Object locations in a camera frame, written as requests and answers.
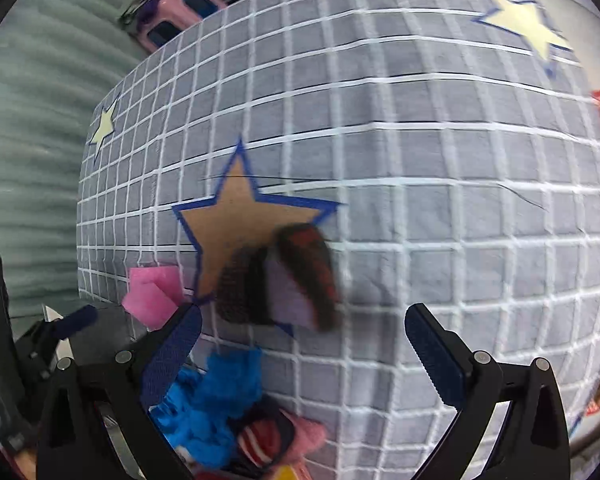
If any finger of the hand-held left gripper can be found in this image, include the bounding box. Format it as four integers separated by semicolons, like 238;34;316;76
34;305;100;347

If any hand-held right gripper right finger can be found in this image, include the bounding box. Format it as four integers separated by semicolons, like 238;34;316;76
404;303;572;480

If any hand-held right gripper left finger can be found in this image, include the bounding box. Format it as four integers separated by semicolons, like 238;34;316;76
36;303;204;480

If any blue plastic bag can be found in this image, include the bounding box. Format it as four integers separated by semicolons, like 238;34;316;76
151;370;201;448

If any pink foam block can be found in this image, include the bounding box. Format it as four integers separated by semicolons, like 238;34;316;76
121;266;183;332

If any blue nonwoven cloth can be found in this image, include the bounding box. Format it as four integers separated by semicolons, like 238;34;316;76
180;347;264;467

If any pink navy striped sock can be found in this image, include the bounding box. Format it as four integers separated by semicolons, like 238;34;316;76
232;406;328;477

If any brown purple knitted bootie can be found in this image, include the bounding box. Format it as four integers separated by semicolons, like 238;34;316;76
215;223;344;332

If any pale green curtain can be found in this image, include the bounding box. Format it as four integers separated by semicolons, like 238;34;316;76
0;0;153;311

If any grey grid blanket with stars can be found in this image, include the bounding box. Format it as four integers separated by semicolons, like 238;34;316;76
76;0;600;466

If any pink plastic stool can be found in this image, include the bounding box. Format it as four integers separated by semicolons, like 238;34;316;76
129;0;229;54

